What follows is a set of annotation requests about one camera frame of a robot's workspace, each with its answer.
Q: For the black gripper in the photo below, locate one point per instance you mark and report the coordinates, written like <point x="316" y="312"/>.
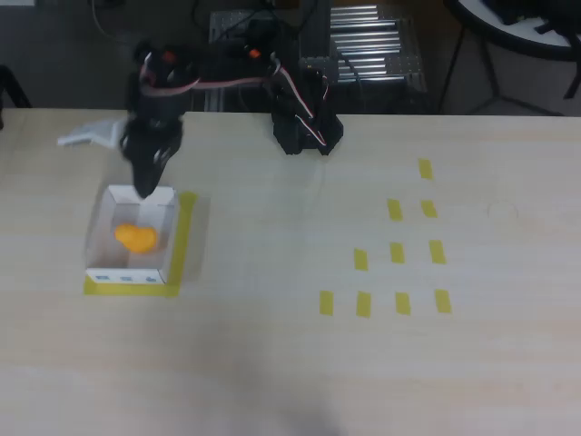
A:
<point x="146" y="164"/>

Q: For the yellow rubber duck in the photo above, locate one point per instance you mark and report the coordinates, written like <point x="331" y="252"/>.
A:
<point x="136" y="238"/>

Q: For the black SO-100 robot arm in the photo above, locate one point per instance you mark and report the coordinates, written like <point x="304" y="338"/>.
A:
<point x="299" y="131"/>

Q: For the white cardboard box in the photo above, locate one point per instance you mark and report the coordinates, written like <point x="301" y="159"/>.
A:
<point x="104" y="254"/>

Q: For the long yellow tape strip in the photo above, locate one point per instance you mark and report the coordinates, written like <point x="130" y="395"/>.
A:
<point x="127" y="290"/>
<point x="184" y="236"/>

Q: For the black chair part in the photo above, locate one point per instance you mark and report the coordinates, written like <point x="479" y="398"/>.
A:
<point x="9" y="86"/>

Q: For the short yellow tape strip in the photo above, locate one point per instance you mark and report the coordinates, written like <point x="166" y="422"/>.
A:
<point x="425" y="169"/>
<point x="443" y="302"/>
<point x="363" y="304"/>
<point x="437" y="252"/>
<point x="395" y="210"/>
<point x="326" y="303"/>
<point x="361" y="260"/>
<point x="429" y="209"/>
<point x="397" y="252"/>
<point x="402" y="303"/>

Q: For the silver roller rack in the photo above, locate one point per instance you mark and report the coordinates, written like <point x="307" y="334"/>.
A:
<point x="372" y="45"/>

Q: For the black bag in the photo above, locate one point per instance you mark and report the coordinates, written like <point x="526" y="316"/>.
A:
<point x="508" y="9"/>

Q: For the round white table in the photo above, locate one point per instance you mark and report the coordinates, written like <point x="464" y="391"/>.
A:
<point x="522" y="36"/>

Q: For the black metal table stand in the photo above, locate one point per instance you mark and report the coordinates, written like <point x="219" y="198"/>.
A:
<point x="573" y="84"/>

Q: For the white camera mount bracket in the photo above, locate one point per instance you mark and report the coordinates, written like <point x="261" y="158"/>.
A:
<point x="97" y="131"/>

